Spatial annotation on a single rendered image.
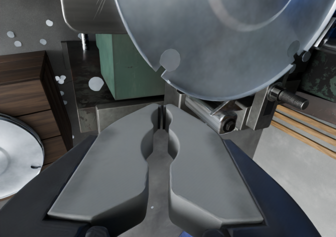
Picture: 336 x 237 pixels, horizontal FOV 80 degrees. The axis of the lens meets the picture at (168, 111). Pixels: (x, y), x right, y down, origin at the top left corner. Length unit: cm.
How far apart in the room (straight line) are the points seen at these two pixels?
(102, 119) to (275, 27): 29
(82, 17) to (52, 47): 80
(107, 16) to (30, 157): 61
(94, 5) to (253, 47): 17
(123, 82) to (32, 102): 38
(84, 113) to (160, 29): 24
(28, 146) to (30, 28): 46
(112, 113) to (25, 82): 34
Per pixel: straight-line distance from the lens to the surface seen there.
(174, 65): 21
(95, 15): 18
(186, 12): 20
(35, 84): 65
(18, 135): 70
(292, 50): 32
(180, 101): 33
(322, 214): 192
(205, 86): 24
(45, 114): 69
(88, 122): 39
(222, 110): 26
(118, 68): 33
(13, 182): 80
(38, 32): 97
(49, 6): 96
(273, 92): 37
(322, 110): 61
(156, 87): 37
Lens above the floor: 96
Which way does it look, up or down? 51 degrees down
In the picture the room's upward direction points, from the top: 137 degrees clockwise
